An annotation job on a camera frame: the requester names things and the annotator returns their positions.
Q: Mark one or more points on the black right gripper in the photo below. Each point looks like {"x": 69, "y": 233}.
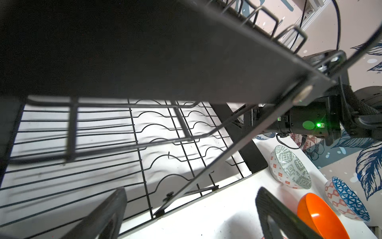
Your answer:
{"x": 321, "y": 119}

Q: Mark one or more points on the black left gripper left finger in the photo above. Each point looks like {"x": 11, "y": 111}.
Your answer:
{"x": 104, "y": 221}

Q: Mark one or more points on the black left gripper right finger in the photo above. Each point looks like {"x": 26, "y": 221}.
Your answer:
{"x": 275, "y": 219}

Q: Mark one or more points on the green patterned bowl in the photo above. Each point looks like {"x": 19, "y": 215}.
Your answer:
{"x": 287, "y": 169}

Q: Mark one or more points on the black wire dish rack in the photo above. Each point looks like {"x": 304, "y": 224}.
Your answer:
{"x": 139, "y": 95}

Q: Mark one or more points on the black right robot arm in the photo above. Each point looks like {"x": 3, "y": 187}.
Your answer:
{"x": 358, "y": 119}

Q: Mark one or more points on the orange plastic bowl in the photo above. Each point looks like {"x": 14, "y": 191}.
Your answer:
{"x": 315, "y": 213}

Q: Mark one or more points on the blue geometric patterned bowl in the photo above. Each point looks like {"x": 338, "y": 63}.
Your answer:
{"x": 345, "y": 200}

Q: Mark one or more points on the blue floral bowl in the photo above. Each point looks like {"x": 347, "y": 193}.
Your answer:
{"x": 266, "y": 136}

